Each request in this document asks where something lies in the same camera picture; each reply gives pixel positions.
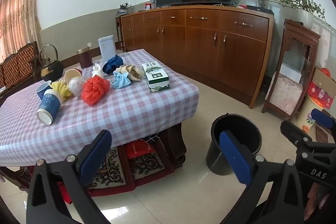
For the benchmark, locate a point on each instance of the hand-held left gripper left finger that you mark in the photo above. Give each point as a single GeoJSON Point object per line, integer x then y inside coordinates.
{"type": "Point", "coordinates": [95, 158]}

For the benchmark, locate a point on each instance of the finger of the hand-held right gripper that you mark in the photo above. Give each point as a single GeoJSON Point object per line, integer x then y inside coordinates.
{"type": "Point", "coordinates": [324, 120]}
{"type": "Point", "coordinates": [295, 133]}

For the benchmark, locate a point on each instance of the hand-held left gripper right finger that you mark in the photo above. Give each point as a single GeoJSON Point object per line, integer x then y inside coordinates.
{"type": "Point", "coordinates": [235, 158]}

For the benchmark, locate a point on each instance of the black plastic bucket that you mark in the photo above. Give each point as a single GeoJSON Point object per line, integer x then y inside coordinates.
{"type": "Point", "coordinates": [236, 123]}

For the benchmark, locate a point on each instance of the red cloth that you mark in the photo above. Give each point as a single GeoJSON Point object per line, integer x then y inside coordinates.
{"type": "Point", "coordinates": [95, 90]}

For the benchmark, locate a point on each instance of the tall blue paper cup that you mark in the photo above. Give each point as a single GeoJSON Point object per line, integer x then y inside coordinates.
{"type": "Point", "coordinates": [50, 107]}

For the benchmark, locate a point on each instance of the white plastic bag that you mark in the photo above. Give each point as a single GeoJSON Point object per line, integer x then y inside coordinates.
{"type": "Point", "coordinates": [76, 86]}

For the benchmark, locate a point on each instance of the yellow towel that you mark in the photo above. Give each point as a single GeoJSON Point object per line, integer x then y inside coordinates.
{"type": "Point", "coordinates": [62, 90]}

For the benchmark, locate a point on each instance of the light blue cloth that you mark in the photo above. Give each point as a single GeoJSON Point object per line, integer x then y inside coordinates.
{"type": "Point", "coordinates": [120, 81]}

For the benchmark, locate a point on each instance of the blue plastic cup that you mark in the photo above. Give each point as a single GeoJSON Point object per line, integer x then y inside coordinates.
{"type": "Point", "coordinates": [42, 90]}

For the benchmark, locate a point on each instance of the red paper cup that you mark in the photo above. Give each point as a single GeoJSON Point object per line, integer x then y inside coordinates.
{"type": "Point", "coordinates": [73, 74]}

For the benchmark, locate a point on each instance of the white cloth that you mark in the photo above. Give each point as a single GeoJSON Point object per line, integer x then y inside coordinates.
{"type": "Point", "coordinates": [97, 71]}

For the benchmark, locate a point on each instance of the beige brown cloth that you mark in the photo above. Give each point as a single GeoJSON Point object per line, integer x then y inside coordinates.
{"type": "Point", "coordinates": [134, 72]}

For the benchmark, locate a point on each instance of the navy blue cloth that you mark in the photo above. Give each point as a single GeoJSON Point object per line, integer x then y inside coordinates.
{"type": "Point", "coordinates": [112, 65]}

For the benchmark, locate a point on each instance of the green and white box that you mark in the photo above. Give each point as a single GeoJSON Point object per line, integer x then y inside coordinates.
{"type": "Point", "coordinates": [155, 77]}

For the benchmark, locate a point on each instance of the brown tile sample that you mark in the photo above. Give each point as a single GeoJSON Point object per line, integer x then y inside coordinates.
{"type": "Point", "coordinates": [323, 134]}

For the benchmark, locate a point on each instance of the cream floral waste bin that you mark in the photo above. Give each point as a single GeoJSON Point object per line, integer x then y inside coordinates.
{"type": "Point", "coordinates": [307, 113]}

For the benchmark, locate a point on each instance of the patterned red rug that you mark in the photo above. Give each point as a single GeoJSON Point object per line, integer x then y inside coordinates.
{"type": "Point", "coordinates": [115, 176]}

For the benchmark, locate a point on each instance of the cardboard box with red print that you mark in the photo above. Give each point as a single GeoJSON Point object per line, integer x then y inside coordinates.
{"type": "Point", "coordinates": [321, 92]}

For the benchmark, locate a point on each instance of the floral gift bag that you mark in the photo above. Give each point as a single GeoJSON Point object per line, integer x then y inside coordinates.
{"type": "Point", "coordinates": [284, 94]}

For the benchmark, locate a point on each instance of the red bag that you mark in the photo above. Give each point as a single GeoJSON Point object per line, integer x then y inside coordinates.
{"type": "Point", "coordinates": [139, 149]}

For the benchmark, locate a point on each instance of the orange plastic bag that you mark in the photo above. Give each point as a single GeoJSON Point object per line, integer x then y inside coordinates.
{"type": "Point", "coordinates": [326, 72]}

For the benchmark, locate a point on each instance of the checked tablecloth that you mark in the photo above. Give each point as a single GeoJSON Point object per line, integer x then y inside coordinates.
{"type": "Point", "coordinates": [118, 113]}

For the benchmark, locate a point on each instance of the dark wooden table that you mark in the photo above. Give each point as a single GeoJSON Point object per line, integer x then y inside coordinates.
{"type": "Point", "coordinates": [178, 145]}

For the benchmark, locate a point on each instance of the carved wooden plant stand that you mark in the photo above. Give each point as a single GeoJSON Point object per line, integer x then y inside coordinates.
{"type": "Point", "coordinates": [312, 43]}

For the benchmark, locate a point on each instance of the black iron teapot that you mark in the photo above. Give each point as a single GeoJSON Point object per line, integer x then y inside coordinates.
{"type": "Point", "coordinates": [51, 70]}

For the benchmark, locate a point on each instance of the maroon canister with gold lid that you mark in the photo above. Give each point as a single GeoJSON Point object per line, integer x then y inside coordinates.
{"type": "Point", "coordinates": [84, 58]}

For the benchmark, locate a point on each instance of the green plant in white pot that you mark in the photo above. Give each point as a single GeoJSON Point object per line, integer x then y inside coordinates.
{"type": "Point", "coordinates": [304, 16]}

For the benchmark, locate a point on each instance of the brown wooden sideboard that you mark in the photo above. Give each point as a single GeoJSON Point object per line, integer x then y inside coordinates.
{"type": "Point", "coordinates": [199, 56]}

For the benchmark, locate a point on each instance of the light blue tin box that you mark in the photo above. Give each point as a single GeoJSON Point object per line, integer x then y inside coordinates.
{"type": "Point", "coordinates": [107, 49]}

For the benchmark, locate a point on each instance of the wooden upholstered sofa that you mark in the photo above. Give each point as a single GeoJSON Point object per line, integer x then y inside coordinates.
{"type": "Point", "coordinates": [18, 64]}

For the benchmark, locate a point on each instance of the black set-top box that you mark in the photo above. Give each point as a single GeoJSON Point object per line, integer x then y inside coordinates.
{"type": "Point", "coordinates": [262, 10]}

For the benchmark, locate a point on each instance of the small wooden side table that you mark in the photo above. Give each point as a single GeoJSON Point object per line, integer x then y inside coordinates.
{"type": "Point", "coordinates": [118, 29]}

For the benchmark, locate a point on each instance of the tall glass vase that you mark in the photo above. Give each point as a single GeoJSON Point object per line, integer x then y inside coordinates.
{"type": "Point", "coordinates": [262, 0]}

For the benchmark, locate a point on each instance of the small potted plant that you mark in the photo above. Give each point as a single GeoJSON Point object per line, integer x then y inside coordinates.
{"type": "Point", "coordinates": [124, 8]}

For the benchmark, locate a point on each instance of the small red white box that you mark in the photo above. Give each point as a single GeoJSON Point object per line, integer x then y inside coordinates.
{"type": "Point", "coordinates": [148, 6]}

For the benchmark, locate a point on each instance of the pink patterned curtain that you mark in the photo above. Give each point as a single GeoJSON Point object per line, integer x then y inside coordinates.
{"type": "Point", "coordinates": [18, 11]}

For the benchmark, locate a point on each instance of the clear glass bottle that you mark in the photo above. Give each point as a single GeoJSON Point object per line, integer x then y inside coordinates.
{"type": "Point", "coordinates": [153, 1]}

